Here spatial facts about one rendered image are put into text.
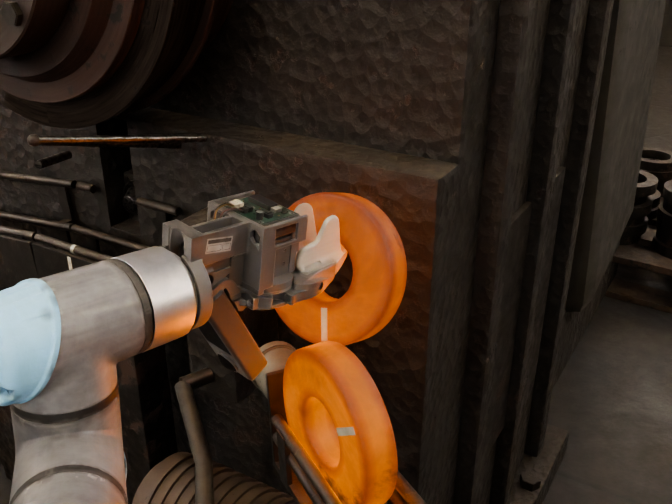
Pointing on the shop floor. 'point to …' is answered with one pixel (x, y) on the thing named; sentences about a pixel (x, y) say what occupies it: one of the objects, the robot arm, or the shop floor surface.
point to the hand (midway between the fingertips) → (336, 252)
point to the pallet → (645, 254)
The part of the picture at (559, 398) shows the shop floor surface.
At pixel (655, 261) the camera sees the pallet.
